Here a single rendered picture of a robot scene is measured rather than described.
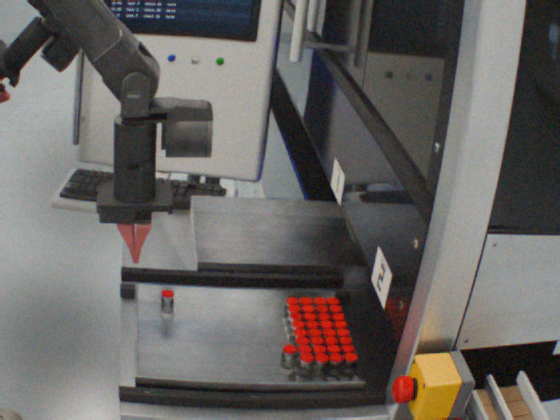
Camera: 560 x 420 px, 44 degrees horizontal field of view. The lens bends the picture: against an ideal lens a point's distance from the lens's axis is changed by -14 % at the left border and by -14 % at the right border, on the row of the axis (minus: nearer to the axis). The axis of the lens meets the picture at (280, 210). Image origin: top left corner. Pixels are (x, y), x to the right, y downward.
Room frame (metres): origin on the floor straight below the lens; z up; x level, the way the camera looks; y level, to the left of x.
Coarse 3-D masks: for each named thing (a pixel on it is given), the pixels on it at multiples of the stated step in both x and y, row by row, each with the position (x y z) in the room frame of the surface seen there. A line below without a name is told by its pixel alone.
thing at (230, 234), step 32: (192, 224) 1.35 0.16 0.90; (224, 224) 1.39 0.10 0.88; (256, 224) 1.41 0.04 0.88; (288, 224) 1.43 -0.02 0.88; (320, 224) 1.45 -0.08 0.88; (224, 256) 1.27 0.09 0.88; (256, 256) 1.29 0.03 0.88; (288, 256) 1.30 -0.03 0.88; (320, 256) 1.32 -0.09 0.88; (352, 256) 1.33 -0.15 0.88
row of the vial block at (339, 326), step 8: (328, 304) 1.09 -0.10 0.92; (336, 304) 1.08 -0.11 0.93; (328, 312) 1.08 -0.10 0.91; (336, 312) 1.06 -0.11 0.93; (336, 320) 1.04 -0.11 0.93; (336, 328) 1.02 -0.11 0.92; (344, 328) 1.02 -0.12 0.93; (336, 336) 1.00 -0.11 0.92; (344, 336) 0.99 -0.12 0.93; (344, 344) 0.97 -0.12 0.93; (344, 352) 0.95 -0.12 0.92; (352, 352) 0.95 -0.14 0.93; (344, 360) 0.93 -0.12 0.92; (352, 360) 0.93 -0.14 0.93; (344, 368) 0.93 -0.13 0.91; (352, 368) 0.93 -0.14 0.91; (344, 376) 0.93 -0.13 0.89; (352, 376) 0.93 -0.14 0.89
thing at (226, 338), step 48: (144, 288) 1.08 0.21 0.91; (192, 288) 1.10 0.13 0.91; (240, 288) 1.12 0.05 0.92; (144, 336) 0.98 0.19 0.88; (192, 336) 1.00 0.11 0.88; (240, 336) 1.02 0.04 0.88; (144, 384) 0.83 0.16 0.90; (192, 384) 0.84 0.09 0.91; (240, 384) 0.86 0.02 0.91; (288, 384) 0.87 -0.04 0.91; (336, 384) 0.88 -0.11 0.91
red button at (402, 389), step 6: (396, 378) 0.78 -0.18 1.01; (402, 378) 0.78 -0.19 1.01; (408, 378) 0.78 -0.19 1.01; (396, 384) 0.77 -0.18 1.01; (402, 384) 0.77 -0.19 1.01; (408, 384) 0.77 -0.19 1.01; (396, 390) 0.77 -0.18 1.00; (402, 390) 0.76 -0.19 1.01; (408, 390) 0.76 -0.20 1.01; (396, 396) 0.76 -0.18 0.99; (402, 396) 0.76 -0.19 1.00; (408, 396) 0.76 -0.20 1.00; (396, 402) 0.76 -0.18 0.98; (402, 402) 0.76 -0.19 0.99; (408, 402) 0.76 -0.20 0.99
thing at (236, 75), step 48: (144, 0) 1.77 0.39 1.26; (192, 0) 1.77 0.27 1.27; (240, 0) 1.77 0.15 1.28; (192, 48) 1.77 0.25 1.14; (240, 48) 1.77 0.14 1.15; (96, 96) 1.77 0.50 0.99; (192, 96) 1.77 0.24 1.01; (240, 96) 1.77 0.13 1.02; (96, 144) 1.77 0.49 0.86; (240, 144) 1.77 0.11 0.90
